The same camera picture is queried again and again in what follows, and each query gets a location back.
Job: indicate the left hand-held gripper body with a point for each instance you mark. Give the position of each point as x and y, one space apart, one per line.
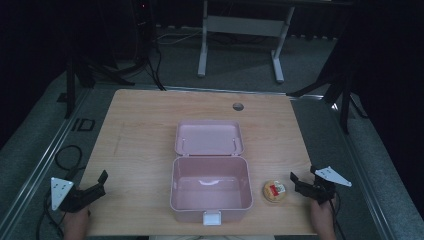
61 191

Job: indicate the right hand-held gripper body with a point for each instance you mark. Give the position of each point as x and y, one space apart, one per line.
325 188

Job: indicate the round biscuit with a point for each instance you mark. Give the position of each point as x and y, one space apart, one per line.
274 191

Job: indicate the pink plastic storage box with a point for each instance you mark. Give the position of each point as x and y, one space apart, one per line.
208 195

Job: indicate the person's right hand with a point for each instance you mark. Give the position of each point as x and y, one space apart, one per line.
321 218

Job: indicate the person's left hand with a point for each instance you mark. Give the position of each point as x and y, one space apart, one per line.
76 223

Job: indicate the black metal stand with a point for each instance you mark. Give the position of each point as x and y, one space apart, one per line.
345 106
70 90

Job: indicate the dark equipment tower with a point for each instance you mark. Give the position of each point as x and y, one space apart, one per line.
143 26

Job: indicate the metal floor rail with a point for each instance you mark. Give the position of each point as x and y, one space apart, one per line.
360 160
43 160

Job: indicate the white desk frame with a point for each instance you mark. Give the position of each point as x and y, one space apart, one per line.
245 26

